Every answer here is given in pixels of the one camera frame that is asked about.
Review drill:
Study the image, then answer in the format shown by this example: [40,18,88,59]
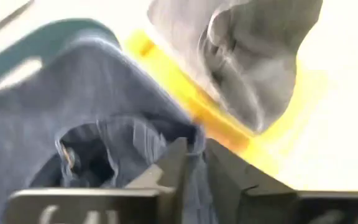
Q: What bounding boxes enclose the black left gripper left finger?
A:
[3,138,189,224]

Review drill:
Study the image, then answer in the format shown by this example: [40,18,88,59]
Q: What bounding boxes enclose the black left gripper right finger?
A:
[205,138,358,224]

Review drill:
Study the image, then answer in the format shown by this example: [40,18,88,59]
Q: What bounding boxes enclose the yellow plastic bin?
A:
[124,29,332,187]

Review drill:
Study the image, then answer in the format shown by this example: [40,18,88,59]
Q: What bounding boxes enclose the grey cloth garment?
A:
[147,0,324,134]

